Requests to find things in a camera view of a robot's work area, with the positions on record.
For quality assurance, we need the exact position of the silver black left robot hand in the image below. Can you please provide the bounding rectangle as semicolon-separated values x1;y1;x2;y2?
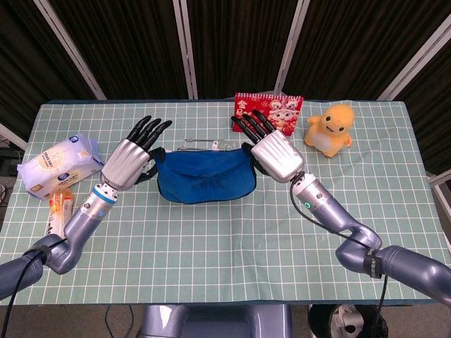
100;116;173;191

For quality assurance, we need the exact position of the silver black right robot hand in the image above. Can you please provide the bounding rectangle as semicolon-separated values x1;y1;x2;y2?
230;109;306;184

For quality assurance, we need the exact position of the blue kitchen towel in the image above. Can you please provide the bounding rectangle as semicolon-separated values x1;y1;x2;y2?
149;146;257;204

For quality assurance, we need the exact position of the red desk calendar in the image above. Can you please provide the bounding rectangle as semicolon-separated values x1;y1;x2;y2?
232;92;304;137

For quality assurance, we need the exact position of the small clear green packet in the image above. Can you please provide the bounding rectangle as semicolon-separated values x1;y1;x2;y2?
211;139;240;152

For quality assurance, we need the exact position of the yellow plush toy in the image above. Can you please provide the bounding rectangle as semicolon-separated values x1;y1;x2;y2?
304;103;354;158

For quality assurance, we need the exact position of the purple white tissue pack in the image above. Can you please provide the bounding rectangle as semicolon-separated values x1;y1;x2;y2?
16;132;106;201

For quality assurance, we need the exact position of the orange drink bottle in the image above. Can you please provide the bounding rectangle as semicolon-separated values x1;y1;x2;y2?
47;188;76;237

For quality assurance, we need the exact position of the green checkered tablecloth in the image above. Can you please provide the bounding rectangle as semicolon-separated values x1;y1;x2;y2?
0;99;441;306

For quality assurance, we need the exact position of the black round base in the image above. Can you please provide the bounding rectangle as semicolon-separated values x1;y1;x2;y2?
307;303;390;338

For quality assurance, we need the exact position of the grey-blue robot torso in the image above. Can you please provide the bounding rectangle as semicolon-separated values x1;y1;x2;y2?
140;304;293;338

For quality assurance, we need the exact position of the white partition frame post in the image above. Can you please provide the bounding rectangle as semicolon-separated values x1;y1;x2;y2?
428;172;451;212
0;123;27;149
33;0;107;101
274;0;311;96
172;0;199;100
378;20;451;101

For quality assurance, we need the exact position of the black floor cable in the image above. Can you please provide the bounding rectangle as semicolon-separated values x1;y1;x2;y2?
104;304;137;338

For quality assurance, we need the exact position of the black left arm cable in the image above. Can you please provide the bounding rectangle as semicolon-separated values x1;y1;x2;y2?
6;239;68;338

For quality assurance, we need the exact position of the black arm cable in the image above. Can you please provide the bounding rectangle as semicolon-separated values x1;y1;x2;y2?
6;239;68;338
288;181;390;338

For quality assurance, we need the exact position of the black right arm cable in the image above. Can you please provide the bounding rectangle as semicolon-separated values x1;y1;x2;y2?
288;181;390;338

